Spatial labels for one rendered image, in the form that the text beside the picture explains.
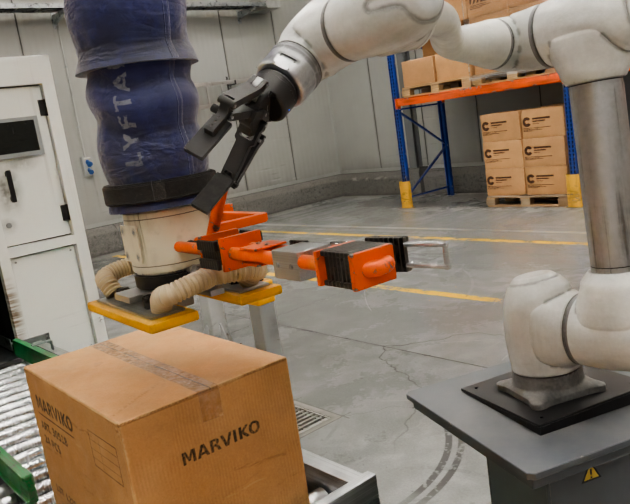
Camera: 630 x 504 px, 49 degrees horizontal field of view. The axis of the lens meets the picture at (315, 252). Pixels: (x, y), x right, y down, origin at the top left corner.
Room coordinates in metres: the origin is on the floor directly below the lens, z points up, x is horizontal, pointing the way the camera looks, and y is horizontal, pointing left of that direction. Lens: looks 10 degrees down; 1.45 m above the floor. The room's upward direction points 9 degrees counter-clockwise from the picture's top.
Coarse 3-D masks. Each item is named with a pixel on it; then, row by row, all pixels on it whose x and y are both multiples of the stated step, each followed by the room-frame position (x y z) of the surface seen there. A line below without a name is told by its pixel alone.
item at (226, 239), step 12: (204, 240) 1.20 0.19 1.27; (216, 240) 1.23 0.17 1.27; (228, 240) 1.17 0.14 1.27; (240, 240) 1.18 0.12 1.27; (252, 240) 1.20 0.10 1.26; (204, 252) 1.21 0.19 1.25; (216, 252) 1.18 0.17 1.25; (204, 264) 1.20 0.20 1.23; (216, 264) 1.17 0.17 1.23; (228, 264) 1.16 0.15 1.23; (240, 264) 1.18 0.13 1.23
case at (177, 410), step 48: (144, 336) 1.82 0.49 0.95; (192, 336) 1.75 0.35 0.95; (48, 384) 1.55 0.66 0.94; (96, 384) 1.48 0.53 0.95; (144, 384) 1.43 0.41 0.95; (192, 384) 1.39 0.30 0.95; (240, 384) 1.40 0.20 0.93; (288, 384) 1.47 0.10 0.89; (48, 432) 1.63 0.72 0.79; (96, 432) 1.34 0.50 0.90; (144, 432) 1.26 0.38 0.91; (192, 432) 1.32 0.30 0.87; (240, 432) 1.38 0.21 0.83; (288, 432) 1.46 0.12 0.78; (96, 480) 1.39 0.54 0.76; (144, 480) 1.25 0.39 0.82; (192, 480) 1.31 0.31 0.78; (240, 480) 1.37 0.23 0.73; (288, 480) 1.44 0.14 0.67
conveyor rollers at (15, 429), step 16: (16, 368) 3.12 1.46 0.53; (0, 384) 2.90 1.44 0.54; (16, 384) 2.86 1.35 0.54; (0, 400) 2.66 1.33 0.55; (16, 400) 2.62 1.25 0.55; (0, 416) 2.48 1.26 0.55; (16, 416) 2.44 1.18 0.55; (32, 416) 2.46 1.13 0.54; (0, 432) 2.31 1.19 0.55; (16, 432) 2.33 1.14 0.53; (32, 432) 2.29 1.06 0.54; (16, 448) 2.16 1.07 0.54; (32, 448) 2.13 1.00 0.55; (32, 464) 2.02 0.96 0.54; (0, 480) 1.95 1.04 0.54; (48, 480) 1.88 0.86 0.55; (0, 496) 1.86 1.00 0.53; (16, 496) 1.82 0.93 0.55; (48, 496) 1.79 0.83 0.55; (320, 496) 1.58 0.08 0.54
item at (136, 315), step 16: (128, 288) 1.42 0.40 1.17; (96, 304) 1.44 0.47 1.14; (112, 304) 1.39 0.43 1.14; (128, 304) 1.37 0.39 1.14; (144, 304) 1.30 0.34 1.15; (128, 320) 1.28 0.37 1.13; (144, 320) 1.24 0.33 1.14; (160, 320) 1.22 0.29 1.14; (176, 320) 1.23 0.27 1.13; (192, 320) 1.25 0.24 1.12
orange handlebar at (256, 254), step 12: (228, 216) 1.72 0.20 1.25; (240, 216) 1.67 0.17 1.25; (252, 216) 1.58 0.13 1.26; (264, 216) 1.59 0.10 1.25; (228, 228) 1.54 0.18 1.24; (276, 240) 1.15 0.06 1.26; (192, 252) 1.28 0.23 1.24; (228, 252) 1.16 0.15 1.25; (240, 252) 1.13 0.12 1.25; (252, 252) 1.10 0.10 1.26; (264, 252) 1.08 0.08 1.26; (252, 264) 1.10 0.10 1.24; (264, 264) 1.10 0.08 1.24; (300, 264) 0.99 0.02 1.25; (312, 264) 0.97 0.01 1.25; (372, 264) 0.88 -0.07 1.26; (384, 264) 0.88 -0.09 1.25; (372, 276) 0.88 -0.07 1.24
